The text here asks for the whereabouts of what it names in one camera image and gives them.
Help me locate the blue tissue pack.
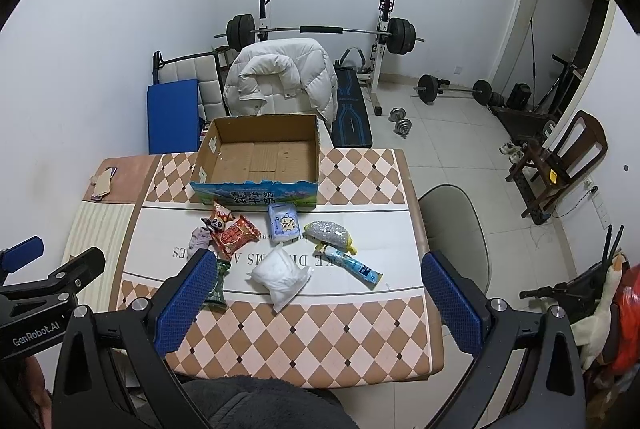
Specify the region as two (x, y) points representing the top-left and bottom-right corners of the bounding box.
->
(268, 203), (300, 244)

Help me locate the dark wooden chair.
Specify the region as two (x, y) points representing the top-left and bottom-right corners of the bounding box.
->
(506, 110), (608, 225)

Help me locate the white soft bag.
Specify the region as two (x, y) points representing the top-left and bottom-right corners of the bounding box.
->
(250, 243), (314, 313)

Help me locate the white padded chair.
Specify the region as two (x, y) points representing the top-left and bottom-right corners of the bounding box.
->
(152, 50), (228, 123)

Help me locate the red plastic bag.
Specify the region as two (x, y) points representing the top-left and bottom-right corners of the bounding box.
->
(610, 265), (640, 375)

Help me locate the white goose plush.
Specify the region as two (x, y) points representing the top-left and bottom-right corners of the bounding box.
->
(570, 251), (627, 371)

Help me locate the cardboard scrap on table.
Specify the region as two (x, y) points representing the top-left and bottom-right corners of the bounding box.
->
(90, 166), (117, 202)

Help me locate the green wet wipes pack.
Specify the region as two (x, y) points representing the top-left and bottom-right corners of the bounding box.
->
(204, 259), (231, 312)

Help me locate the black blue weight bench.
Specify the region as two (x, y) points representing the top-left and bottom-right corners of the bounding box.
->
(331, 68), (373, 149)

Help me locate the chrome dumbbell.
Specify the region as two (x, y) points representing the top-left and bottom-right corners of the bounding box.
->
(388, 106), (412, 139)

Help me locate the open cardboard box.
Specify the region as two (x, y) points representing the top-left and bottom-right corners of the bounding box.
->
(190, 114), (320, 208)

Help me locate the red wet wipes pack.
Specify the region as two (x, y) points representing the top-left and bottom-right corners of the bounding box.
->
(212, 215), (262, 261)

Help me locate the silver yellow scrub sponge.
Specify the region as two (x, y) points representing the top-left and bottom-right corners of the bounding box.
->
(304, 221), (357, 256)

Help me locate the light blue snack tube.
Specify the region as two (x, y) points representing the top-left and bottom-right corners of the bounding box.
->
(316, 244), (383, 288)

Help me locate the barbell on rack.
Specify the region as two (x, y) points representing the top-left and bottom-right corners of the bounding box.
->
(214, 14), (425, 56)

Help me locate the grey round chair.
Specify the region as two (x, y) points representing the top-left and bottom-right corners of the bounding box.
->
(419, 183), (491, 293)

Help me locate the panda snack bag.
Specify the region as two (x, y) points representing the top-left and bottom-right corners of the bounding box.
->
(201, 202), (235, 233)

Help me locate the white puffer jacket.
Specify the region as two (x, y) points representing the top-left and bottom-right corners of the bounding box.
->
(224, 38), (338, 128)

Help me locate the checkered table mat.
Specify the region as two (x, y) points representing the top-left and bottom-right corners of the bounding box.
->
(114, 147), (445, 390)

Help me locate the floor barbell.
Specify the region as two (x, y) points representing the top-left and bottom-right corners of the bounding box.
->
(413, 74), (504, 106)

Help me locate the purple cloth bundle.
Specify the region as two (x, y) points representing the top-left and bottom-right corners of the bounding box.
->
(189, 227), (212, 253)

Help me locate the white weight rack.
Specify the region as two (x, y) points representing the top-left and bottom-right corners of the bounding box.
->
(367, 0), (395, 116)

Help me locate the blue folded mat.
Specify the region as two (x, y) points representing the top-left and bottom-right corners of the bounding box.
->
(146, 79), (201, 154)

